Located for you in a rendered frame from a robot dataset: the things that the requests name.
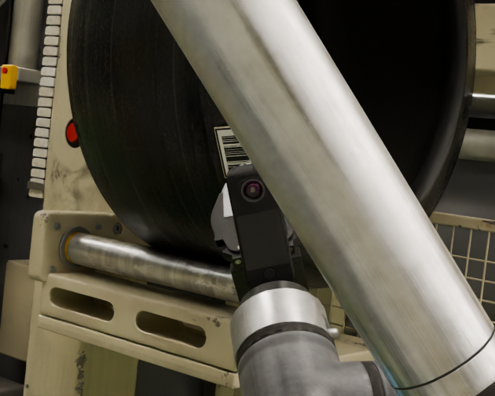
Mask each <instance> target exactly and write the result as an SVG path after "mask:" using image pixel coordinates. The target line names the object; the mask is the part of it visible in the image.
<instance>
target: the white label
mask: <svg viewBox="0 0 495 396"><path fill-rule="evenodd" d="M214 132H215V137H216V140H217V144H218V150H219V155H220V159H221V162H222V169H223V173H224V177H225V178H226V176H227V173H228V171H229V170H230V169H231V168H232V167H237V166H240V165H241V164H246V163H252V162H251V161H250V159H249V158H248V155H247V154H246V152H245V151H244V149H243V148H242V146H241V145H240V142H239V141H238V140H237V138H236V136H235V135H234V133H233V132H232V130H231V129H230V127H229V126H219V127H214Z"/></svg>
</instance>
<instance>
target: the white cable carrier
mask: <svg viewBox="0 0 495 396"><path fill-rule="evenodd" d="M63 2H64V0H49V1H48V3H49V4H51V5H50V6H49V7H48V9H47V14H50V15H58V16H48V17H47V19H46V24H49V25H56V26H48V27H46V32H45V34H46V35H55V37H53V36H46V37H45V39H44V45H48V46H46V47H44V49H43V55H46V56H53V57H43V59H42V65H45V66H53V67H52V68H49V67H43V68H42V70H41V75H44V76H52V78H47V77H42V78H41V79H40V86H51V88H47V87H41V88H40V89H39V95H40V96H43V97H40V98H39V99H38V106H42V107H49V108H38V110H37V116H42V117H47V119H46V118H37V120H36V126H39V127H45V128H36V129H35V136H38V137H37V138H36V139H35V140H34V146H37V147H43V148H34V150H33V156H36V157H42V158H43V159H39V158H34V159H33V160H32V166H33V167H41V168H42V169H38V168H32V170H31V176H32V177H37V178H32V179H31V182H39V183H44V184H45V180H46V164H47V156H48V148H49V138H50V126H51V118H52V110H53V95H54V87H55V79H56V72H57V61H58V53H59V47H58V46H59V41H60V37H59V36H60V33H61V18H62V10H63ZM52 46H54V47H52ZM45 97H50V98H45ZM39 137H43V138H39ZM39 178H41V179H39ZM29 196H33V197H38V198H44V191H39V190H35V189H30V190H29Z"/></svg>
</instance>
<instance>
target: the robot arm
mask: <svg viewBox="0 0 495 396"><path fill-rule="evenodd" d="M151 2H152V4H153V5H154V6H155V8H156V10H157V12H158V13H159V15H160V16H161V18H162V19H163V22H164V23H165V24H166V26H167V28H168V29H169V31H170V33H171V34H172V35H173V37H174V39H175V41H176V42H177V44H178V45H179V47H180V48H181V50H182V52H183V53H184V54H185V56H186V58H187V60H188V61H189V63H190V64H191V66H192V68H193V69H194V71H195V73H196V74H197V75H198V77H199V79H200V81H201V82H202V83H203V85H204V87H205V89H206V90H207V92H208V93H209V95H210V96H211V98H212V100H213V102H214V103H215V104H216V106H217V108H218V110H219V111H220V112H221V114H222V116H223V117H224V119H225V121H226V122H227V123H228V125H229V127H230V129H231V130H232V132H233V133H234V135H235V136H236V139H237V140H238V141H239V142H240V145H241V146H242V148H243V149H244V151H245V152H246V154H247V156H248V158H249V159H250V161H251V162H252V163H246V164H241V165H240V166H237V167H232V168H231V169H230V170H229V171H228V173H227V176H226V183H225V185H224V187H223V189H222V192H221V193H219V195H218V199H217V200H216V203H215V205H214V208H213V211H212V213H211V227H212V229H213V233H214V242H215V244H216V247H217V248H219V247H223V246H225V249H224V250H223V252H222V253H223V255H224V258H225V260H226V261H230V262H231V263H230V271H231V274H232V277H233V282H234V285H235V288H236V293H237V295H238V299H239V301H240V304H239V306H238V308H237V310H236V311H235V312H234V314H233V317H232V319H231V321H230V323H229V325H230V336H231V341H232V346H233V356H234V361H235V365H236V370H237V372H238V377H239V383H240V392H241V396H495V327H494V325H493V323H492V321H491V320H490V318H489V317H488V315H487V313H486V312H485V310H484V309H483V307H482V305H481V303H480V302H479V300H478V299H477V297H476V295H475V293H474V292H473V291H472V289H471V287H470V285H469V283H468V282H467V281H466V279H465V277H464V275H463V274H462V273H461V271H460V269H459V267H458V265H457V264H456V262H455V261H454V259H453V257H452V255H451V254H450V253H449V251H448V249H447V247H446V246H445V244H444V243H443V241H442V239H441V237H440V236H439V235H438V233H437V231H436V229H435V228H434V226H433V225H432V223H431V221H430V219H429V218H428V216H427V214H426V213H425V211H424V209H423V208H422V207H421V205H420V203H419V201H418V199H417V198H416V196H415V195H414V193H413V191H412V190H411V189H410V187H409V185H408V183H407V181H406V180H405V178H404V177H403V175H402V173H401V171H400V170H399V169H398V167H397V165H396V163H395V162H394V160H393V159H392V157H391V155H390V153H389V152H388V151H387V148H386V147H385V145H384V144H383V142H382V141H381V139H380V137H379V135H378V134H377V133H376V130H375V129H374V127H373V125H372V124H371V123H370V121H369V119H368V117H367V115H366V114H365V112H364V111H363V109H362V107H361V106H360V104H359V103H358V100H357V99H356V97H355V96H354V94H353V93H352V91H351V89H350V87H349V86H348V85H347V82H346V81H345V79H344V78H343V76H342V75H341V73H340V71H339V69H338V68H337V67H336V64H335V63H334V61H333V59H332V58H331V56H330V55H329V53H328V51H327V50H326V49H325V46H324V45H323V43H322V41H321V40H320V38H319V37H318V35H317V33H316V31H315V30H314V28H313V27H312V25H311V23H310V22H309V20H308V19H307V17H306V15H305V13H304V12H303V10H302V9H301V7H300V5H299V4H298V2H297V1H296V0H151ZM301 242H302V244H303V246H304V248H305V249H306V250H307V252H308V254H309V255H310V257H311V258H312V260H313V262H314V263H315V265H316V267H317V268H318V269H319V271H320V273H321V275H322V276H323V278H324V279H325V281H326V282H327V284H328V286H329V287H330V288H331V290H332V292H333V294H334V295H335V297H336V298H337V300H338V301H339V304H340V305H341V307H342V308H343V310H344V311H345V313H346V315H347V316H348V317H349V319H350V321H351V323H352V324H353V326H354V327H355V329H356V330H357V333H358V334H359V336H360V337H361V339H362V340H363V342H364V343H365V345H366V346H367V348H368V350H369V352H370V353H371V355H372V356H373V358H374V359H375V361H339V355H338V353H337V349H336V345H335V342H334V339H335V338H338V336H339V331H338V328H329V323H328V318H327V315H326V312H325V308H324V307H323V305H322V304H321V302H320V300H319V299H317V298H316V297H314V296H313V295H311V294H310V292H309V288H308V284H307V281H306V274H305V270H304V267H303V261H302V256H301V253H300V250H299V247H297V246H298V245H299V244H300V243H301Z"/></svg>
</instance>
